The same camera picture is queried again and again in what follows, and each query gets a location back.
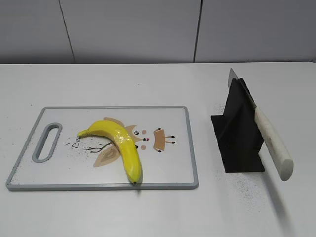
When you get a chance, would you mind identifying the white-handled kitchen knife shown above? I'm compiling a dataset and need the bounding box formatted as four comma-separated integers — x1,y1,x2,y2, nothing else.
228,69,294,181

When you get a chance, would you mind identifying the white grey-rimmed cutting board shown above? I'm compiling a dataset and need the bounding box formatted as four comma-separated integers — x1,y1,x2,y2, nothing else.
5,106,198,191

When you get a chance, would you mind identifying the yellow plastic banana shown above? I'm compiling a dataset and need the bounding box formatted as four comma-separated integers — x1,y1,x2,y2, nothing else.
78,120,142,185

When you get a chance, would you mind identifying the black knife stand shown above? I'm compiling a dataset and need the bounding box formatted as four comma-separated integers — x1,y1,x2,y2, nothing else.
211,78,265,173

